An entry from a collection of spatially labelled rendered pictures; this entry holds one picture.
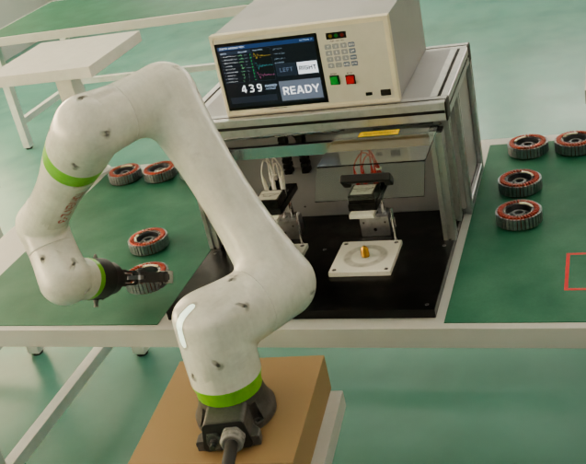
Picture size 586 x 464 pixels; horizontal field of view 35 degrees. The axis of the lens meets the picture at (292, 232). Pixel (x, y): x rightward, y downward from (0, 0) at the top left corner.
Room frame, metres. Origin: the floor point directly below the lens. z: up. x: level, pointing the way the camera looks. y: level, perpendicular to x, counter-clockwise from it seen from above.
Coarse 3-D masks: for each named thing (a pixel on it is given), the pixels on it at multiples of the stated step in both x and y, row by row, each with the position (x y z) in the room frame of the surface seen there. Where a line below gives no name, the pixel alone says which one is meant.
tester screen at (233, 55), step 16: (224, 48) 2.19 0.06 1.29; (240, 48) 2.17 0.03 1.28; (256, 48) 2.16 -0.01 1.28; (272, 48) 2.14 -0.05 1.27; (288, 48) 2.13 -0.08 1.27; (304, 48) 2.11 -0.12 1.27; (224, 64) 2.19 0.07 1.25; (240, 64) 2.18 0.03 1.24; (256, 64) 2.16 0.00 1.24; (272, 64) 2.15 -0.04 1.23; (224, 80) 2.19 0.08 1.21; (240, 80) 2.18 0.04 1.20; (256, 80) 2.16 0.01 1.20; (272, 80) 2.15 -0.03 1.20; (240, 96) 2.18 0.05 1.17
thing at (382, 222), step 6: (378, 210) 2.10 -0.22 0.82; (378, 216) 2.07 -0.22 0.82; (384, 216) 2.06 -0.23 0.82; (360, 222) 2.08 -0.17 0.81; (366, 222) 2.08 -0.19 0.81; (372, 222) 2.07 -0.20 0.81; (378, 222) 2.07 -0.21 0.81; (384, 222) 2.06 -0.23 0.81; (390, 222) 2.07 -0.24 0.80; (366, 228) 2.08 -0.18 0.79; (372, 228) 2.07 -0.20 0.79; (378, 228) 2.07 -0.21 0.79; (384, 228) 2.06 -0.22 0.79; (390, 228) 2.06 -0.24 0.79; (366, 234) 2.08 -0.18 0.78; (372, 234) 2.07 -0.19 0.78; (378, 234) 2.07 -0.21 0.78; (384, 234) 2.06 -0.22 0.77; (390, 234) 2.06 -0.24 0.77
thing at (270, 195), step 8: (288, 184) 2.21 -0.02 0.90; (296, 184) 2.21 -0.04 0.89; (264, 192) 2.14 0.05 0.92; (272, 192) 2.13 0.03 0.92; (280, 192) 2.12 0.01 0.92; (288, 192) 2.16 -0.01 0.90; (264, 200) 2.10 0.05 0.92; (272, 200) 2.09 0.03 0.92; (280, 200) 2.09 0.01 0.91; (288, 200) 2.14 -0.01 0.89; (272, 208) 2.09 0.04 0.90; (280, 208) 2.08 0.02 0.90; (272, 216) 2.08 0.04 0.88; (280, 216) 2.08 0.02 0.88
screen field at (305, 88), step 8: (288, 80) 2.13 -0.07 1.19; (296, 80) 2.13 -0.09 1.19; (304, 80) 2.12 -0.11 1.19; (312, 80) 2.11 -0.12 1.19; (320, 80) 2.10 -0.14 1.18; (280, 88) 2.14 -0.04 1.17; (288, 88) 2.14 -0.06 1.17; (296, 88) 2.13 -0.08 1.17; (304, 88) 2.12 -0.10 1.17; (312, 88) 2.11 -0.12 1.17; (320, 88) 2.11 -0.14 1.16; (288, 96) 2.14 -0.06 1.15; (296, 96) 2.13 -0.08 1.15; (304, 96) 2.12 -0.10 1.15; (312, 96) 2.11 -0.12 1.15; (320, 96) 2.11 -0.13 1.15
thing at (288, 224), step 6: (288, 216) 2.18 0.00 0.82; (294, 216) 2.17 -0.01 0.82; (300, 216) 2.18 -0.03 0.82; (282, 222) 2.16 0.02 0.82; (288, 222) 2.15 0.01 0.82; (294, 222) 2.15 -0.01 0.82; (300, 222) 2.17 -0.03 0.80; (282, 228) 2.16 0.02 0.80; (288, 228) 2.16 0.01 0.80; (294, 228) 2.15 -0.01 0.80; (288, 234) 2.16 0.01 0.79; (294, 234) 2.15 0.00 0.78
